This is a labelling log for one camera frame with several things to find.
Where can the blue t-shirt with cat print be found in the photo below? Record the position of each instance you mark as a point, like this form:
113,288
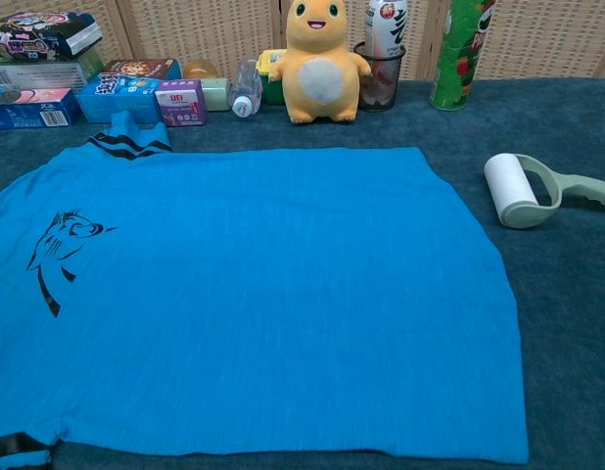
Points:
258,294

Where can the dark teal carpet table surface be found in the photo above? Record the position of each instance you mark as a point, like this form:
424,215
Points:
567,318

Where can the orange round jar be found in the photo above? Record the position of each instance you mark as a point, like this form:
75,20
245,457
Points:
200,68

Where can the blue and pink biscuit box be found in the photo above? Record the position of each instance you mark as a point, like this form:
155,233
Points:
31,110

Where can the blue cookie box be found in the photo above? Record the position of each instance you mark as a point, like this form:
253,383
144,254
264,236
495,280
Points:
119,100

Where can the black snack bag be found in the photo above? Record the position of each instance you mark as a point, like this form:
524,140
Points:
35,36

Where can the clear plastic water bottle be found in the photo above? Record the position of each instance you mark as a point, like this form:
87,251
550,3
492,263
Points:
246,88

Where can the brown cookie box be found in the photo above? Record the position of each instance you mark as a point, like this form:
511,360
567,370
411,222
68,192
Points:
141,67

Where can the pale green box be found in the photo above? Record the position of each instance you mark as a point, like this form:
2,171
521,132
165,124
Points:
218,94

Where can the black mesh pen cup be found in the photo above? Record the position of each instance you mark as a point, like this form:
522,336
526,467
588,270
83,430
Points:
381,93

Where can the green container with yellow lid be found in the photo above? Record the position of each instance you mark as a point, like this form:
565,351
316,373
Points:
269,80

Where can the yellow plush dragon toy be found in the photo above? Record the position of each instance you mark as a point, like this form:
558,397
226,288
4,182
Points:
319,54

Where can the grey cardboard box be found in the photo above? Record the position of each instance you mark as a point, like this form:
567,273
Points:
33,76

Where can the small purple box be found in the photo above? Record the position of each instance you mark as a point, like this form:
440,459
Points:
181,105

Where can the white drink can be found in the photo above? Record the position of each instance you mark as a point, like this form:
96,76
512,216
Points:
388,24

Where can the wicker folding screen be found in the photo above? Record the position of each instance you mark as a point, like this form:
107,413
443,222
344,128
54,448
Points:
200,29

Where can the pale green lint roller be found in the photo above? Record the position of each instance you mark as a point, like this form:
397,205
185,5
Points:
508,188

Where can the green Pringles can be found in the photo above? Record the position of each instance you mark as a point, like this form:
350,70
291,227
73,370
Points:
456,63

